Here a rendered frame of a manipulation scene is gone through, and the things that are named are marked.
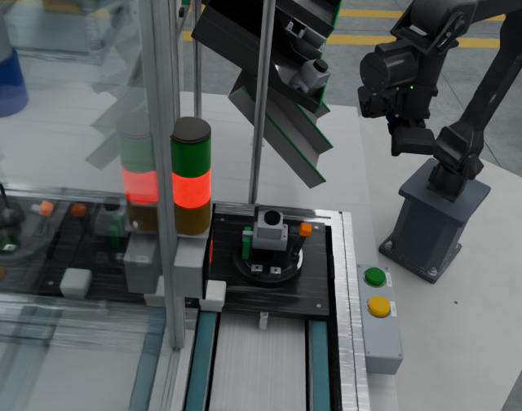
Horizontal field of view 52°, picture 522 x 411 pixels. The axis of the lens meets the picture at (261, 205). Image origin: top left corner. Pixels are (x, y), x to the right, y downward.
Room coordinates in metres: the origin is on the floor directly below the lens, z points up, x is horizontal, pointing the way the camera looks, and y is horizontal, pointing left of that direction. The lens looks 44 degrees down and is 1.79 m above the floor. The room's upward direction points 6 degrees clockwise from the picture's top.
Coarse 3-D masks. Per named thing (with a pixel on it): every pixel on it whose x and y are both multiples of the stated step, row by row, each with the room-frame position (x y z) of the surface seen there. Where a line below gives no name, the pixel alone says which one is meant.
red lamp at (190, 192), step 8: (176, 176) 0.48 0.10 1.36; (200, 176) 0.48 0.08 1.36; (208, 176) 0.49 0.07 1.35; (176, 184) 0.48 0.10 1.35; (184, 184) 0.47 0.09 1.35; (192, 184) 0.47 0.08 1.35; (200, 184) 0.48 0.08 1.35; (208, 184) 0.49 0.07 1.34; (176, 192) 0.48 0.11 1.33; (184, 192) 0.47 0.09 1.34; (192, 192) 0.47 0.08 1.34; (200, 192) 0.48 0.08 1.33; (208, 192) 0.49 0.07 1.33; (176, 200) 0.48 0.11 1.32; (184, 200) 0.47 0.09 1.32; (192, 200) 0.47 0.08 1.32; (200, 200) 0.48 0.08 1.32; (208, 200) 0.49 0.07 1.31
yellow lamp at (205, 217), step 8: (176, 208) 0.48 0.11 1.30; (184, 208) 0.47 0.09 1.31; (192, 208) 0.47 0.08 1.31; (200, 208) 0.48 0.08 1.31; (208, 208) 0.49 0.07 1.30; (176, 216) 0.48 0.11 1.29; (184, 216) 0.47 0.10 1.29; (192, 216) 0.47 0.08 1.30; (200, 216) 0.48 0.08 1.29; (208, 216) 0.49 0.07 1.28; (176, 224) 0.48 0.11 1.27; (184, 224) 0.47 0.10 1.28; (192, 224) 0.47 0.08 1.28; (200, 224) 0.48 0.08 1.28; (208, 224) 0.49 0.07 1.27; (184, 232) 0.47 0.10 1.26; (192, 232) 0.47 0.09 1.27; (200, 232) 0.48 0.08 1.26
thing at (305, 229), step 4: (304, 224) 0.69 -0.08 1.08; (308, 224) 0.70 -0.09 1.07; (292, 228) 0.69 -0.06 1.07; (296, 228) 0.69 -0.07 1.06; (300, 228) 0.69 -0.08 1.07; (304, 228) 0.68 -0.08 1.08; (308, 228) 0.69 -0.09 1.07; (292, 232) 0.68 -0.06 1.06; (296, 232) 0.68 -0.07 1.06; (300, 232) 0.68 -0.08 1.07; (304, 232) 0.68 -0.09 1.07; (308, 232) 0.68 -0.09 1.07; (300, 236) 0.68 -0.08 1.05; (304, 236) 0.68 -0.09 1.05; (296, 240) 0.70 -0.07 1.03; (300, 240) 0.68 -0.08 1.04; (304, 240) 0.68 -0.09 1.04; (296, 244) 0.68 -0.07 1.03; (300, 244) 0.68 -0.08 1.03; (296, 248) 0.68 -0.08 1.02; (300, 248) 0.68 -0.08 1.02; (296, 252) 0.68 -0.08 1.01
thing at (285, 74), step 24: (216, 0) 1.05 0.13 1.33; (240, 0) 1.05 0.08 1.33; (216, 24) 0.92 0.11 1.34; (240, 24) 1.05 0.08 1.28; (216, 48) 0.92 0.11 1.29; (240, 48) 0.92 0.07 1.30; (288, 48) 1.03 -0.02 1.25; (288, 72) 0.98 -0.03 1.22; (288, 96) 0.90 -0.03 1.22; (312, 96) 0.94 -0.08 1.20
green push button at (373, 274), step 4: (372, 268) 0.69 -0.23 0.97; (376, 268) 0.69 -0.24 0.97; (368, 272) 0.68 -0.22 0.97; (372, 272) 0.68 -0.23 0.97; (376, 272) 0.68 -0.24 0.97; (380, 272) 0.68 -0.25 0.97; (368, 276) 0.67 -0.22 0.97; (372, 276) 0.67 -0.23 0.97; (376, 276) 0.67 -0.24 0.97; (380, 276) 0.67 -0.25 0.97; (384, 276) 0.68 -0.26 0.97; (368, 280) 0.67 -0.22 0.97; (372, 280) 0.66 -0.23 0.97; (376, 280) 0.66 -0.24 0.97; (380, 280) 0.67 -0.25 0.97; (384, 280) 0.67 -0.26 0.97; (372, 284) 0.66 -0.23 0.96; (376, 284) 0.66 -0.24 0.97; (380, 284) 0.66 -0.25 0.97
